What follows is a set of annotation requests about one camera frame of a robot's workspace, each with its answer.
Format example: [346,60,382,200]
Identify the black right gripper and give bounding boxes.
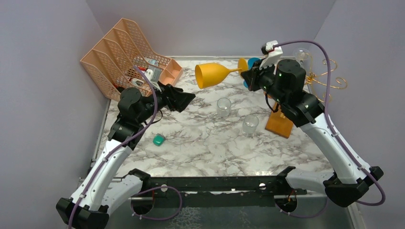
[241,58,288,106]

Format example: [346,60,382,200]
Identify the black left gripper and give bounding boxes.
[137,80,196,124]

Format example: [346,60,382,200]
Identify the yellow plastic wine glass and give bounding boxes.
[194,58,249,89]

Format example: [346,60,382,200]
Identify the clear tumbler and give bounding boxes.
[242,114,259,135]
[216,98,232,117]

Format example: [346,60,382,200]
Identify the clear wine glass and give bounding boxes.
[293,48,311,63]

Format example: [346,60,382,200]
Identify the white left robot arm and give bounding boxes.
[56,83,196,229]

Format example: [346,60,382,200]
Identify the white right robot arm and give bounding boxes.
[241,59,384,208]

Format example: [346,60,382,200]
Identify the blue plastic wine glass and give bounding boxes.
[243,57,261,88]

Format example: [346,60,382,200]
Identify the wooden rack base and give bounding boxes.
[265,110,294,138]

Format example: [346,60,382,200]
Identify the green small box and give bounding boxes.
[153,134,166,146]

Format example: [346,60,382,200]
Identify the peach plastic file organizer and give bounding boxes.
[80,18,183,101]

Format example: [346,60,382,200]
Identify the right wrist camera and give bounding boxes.
[259,40,283,70]

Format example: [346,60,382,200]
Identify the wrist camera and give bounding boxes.
[145,65,162,89]
[259,40,283,70]

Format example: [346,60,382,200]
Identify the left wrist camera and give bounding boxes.
[145,65,162,89]

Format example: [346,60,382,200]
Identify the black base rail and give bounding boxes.
[130,176,307,209]

